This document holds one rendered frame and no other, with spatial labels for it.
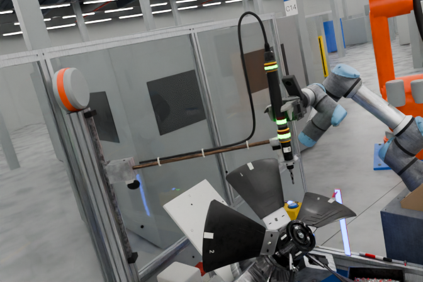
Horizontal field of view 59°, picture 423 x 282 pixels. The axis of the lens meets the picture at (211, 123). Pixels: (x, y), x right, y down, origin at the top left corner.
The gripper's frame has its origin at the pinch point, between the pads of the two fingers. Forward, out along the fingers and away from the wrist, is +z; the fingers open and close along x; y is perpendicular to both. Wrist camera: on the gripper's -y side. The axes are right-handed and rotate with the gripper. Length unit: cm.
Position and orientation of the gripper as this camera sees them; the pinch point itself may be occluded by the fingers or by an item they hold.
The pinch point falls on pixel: (273, 108)
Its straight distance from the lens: 132.7
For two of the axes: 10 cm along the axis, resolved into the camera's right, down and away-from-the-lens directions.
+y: 2.2, 9.5, 2.0
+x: -7.5, 0.4, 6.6
